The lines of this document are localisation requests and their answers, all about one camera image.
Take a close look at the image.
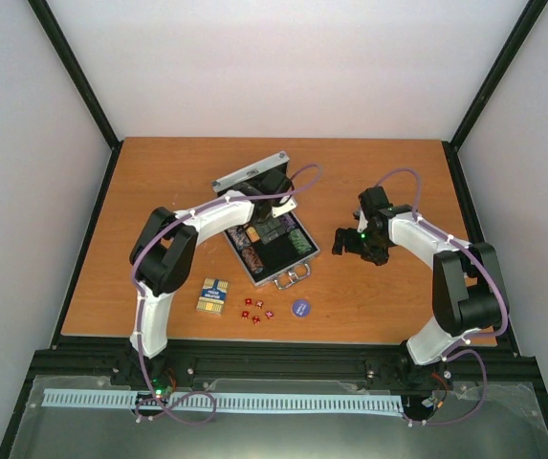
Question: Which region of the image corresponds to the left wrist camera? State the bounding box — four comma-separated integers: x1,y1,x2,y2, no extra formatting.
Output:
272,196,297,218

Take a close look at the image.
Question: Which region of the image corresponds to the blue small blind button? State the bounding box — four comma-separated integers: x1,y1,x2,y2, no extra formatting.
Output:
292,299,311,318

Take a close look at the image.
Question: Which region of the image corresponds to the blue playing card deck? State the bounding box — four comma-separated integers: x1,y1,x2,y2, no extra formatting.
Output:
195,277,229,315

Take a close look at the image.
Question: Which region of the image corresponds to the green poker chip stack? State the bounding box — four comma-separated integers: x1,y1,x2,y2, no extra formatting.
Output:
288,229,312,254

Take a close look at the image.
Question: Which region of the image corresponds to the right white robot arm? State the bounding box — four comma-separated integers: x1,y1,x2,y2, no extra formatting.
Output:
332,186,509,366

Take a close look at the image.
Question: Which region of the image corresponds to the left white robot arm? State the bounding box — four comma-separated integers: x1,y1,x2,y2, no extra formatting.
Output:
130,170,295,385

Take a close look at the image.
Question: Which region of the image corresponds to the brown poker chip stack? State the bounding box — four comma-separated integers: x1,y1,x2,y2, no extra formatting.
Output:
241,247,264,275

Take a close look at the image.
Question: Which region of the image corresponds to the aluminium poker case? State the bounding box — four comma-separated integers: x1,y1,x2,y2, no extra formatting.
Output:
211,151,320,290

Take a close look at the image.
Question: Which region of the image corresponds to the blue white poker chip stack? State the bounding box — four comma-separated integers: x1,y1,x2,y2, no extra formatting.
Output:
227,227,251,251

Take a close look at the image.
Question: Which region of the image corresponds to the purple poker chip stack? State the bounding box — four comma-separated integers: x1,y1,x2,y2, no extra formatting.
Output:
278,213,296,232

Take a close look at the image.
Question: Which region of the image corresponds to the black aluminium frame rail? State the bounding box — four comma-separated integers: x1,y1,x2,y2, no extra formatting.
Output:
24,338,545,395

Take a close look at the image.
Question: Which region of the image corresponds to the red playing card deck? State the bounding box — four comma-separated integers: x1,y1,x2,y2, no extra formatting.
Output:
245,227,260,243

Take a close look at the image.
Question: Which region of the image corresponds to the white slotted cable duct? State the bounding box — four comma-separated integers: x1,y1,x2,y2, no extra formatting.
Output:
41,388,404,417

